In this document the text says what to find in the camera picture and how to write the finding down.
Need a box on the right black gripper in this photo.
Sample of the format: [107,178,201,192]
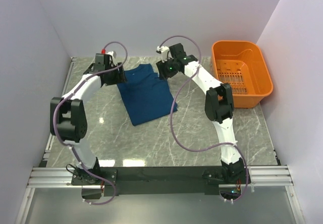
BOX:
[156,56,178,81]

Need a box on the blue t shirt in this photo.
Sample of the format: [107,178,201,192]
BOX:
[117,64,174,126]

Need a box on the orange plastic basket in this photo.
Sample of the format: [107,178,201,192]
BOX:
[210,40,274,108]

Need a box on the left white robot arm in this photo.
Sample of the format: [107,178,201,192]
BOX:
[50,50,126,185]

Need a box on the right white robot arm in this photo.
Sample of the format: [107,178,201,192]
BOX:
[156,43,246,183]

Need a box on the black base beam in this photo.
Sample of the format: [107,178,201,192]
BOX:
[70,165,252,197]

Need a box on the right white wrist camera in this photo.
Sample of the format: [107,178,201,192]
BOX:
[156,46,170,62]

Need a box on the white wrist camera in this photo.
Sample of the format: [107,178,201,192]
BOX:
[101,48,117,61]
[156,46,170,62]

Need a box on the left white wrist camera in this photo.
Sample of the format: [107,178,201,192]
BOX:
[101,48,117,61]

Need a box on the aluminium rail frame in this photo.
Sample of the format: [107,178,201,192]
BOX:
[18,74,304,223]

